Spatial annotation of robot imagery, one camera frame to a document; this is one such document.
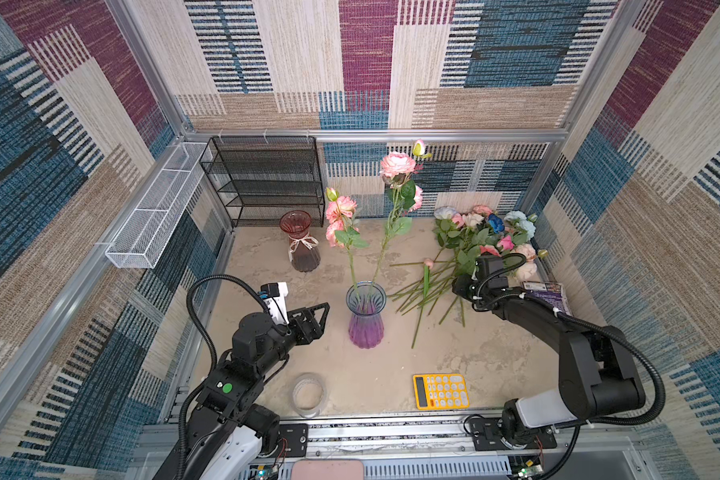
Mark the pile of artificial flowers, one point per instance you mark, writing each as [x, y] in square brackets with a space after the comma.
[469, 236]

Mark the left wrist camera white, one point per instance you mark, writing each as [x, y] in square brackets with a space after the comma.
[274, 296]

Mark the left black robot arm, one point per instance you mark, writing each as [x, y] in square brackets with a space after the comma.
[222, 432]

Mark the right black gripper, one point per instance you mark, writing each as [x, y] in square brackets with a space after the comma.
[459, 286]

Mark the pink rose stem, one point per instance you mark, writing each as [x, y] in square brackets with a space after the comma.
[397, 172]
[342, 231]

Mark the dark red glass vase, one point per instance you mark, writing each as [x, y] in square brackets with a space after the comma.
[303, 250]

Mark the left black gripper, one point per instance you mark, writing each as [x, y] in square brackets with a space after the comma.
[312, 330]

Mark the black wire shelf rack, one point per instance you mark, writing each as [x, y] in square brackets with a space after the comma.
[260, 179]

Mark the purple packet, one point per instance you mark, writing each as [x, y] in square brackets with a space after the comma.
[551, 292]

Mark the yellow calculator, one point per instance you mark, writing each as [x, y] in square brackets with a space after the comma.
[439, 392]

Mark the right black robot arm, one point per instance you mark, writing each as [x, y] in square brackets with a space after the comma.
[602, 377]

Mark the white mesh wall basket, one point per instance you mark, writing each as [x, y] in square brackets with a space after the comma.
[143, 238]

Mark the purple blue glass vase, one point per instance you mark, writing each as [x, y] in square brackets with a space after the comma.
[366, 302]

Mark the clear tape roll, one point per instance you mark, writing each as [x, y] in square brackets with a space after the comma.
[309, 395]

